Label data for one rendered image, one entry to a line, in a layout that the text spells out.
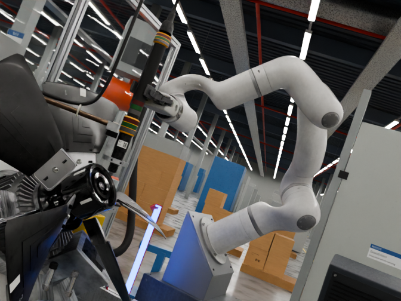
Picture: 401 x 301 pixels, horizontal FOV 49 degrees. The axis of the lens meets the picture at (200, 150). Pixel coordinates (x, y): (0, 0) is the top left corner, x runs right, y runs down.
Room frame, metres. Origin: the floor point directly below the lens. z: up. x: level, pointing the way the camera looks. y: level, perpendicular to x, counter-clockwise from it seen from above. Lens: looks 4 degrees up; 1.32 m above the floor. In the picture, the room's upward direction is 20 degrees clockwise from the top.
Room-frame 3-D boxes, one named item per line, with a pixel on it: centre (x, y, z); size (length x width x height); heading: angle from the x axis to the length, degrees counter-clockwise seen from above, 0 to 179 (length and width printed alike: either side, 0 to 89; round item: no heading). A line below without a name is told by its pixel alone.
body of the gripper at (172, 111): (1.27, 0.16, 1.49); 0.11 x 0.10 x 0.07; 157
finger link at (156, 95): (1.17, 0.16, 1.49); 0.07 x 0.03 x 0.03; 157
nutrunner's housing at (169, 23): (1.17, 0.20, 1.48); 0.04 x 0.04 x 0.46
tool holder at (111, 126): (1.16, 0.21, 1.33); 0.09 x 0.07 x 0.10; 102
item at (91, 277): (1.22, 0.21, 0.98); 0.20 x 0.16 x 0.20; 67
